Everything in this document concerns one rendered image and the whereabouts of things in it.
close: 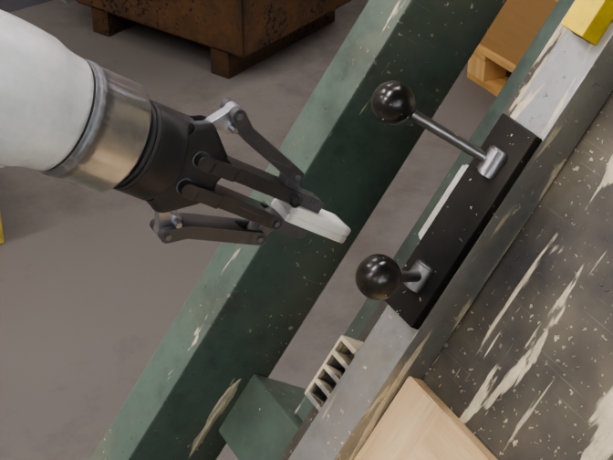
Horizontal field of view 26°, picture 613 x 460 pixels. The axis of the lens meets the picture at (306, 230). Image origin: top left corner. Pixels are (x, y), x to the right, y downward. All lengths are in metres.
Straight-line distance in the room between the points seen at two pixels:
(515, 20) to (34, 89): 3.55
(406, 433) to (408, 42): 0.40
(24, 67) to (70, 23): 4.20
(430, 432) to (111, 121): 0.41
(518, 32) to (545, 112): 3.25
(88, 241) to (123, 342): 0.49
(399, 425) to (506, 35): 3.33
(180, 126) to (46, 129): 0.12
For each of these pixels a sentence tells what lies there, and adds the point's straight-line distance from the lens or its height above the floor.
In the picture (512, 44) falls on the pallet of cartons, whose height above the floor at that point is 0.20.
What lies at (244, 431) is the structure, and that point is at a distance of 1.44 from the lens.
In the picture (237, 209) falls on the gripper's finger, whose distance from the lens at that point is 1.09.
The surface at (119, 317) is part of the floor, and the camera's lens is 3.48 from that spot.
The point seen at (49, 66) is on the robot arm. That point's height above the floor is 1.64.
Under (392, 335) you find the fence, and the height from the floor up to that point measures 1.32.
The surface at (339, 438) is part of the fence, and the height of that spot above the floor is 1.23.
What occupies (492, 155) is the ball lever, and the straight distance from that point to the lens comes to 1.16.
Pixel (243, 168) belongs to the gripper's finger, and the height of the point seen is 1.51.
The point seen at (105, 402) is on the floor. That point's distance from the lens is 3.21.
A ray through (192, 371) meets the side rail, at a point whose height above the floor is 1.16.
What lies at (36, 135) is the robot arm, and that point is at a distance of 0.94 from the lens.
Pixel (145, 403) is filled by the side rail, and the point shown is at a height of 1.12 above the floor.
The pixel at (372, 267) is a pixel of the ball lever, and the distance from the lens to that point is 1.07.
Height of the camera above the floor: 2.04
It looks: 33 degrees down
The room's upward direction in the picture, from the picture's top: straight up
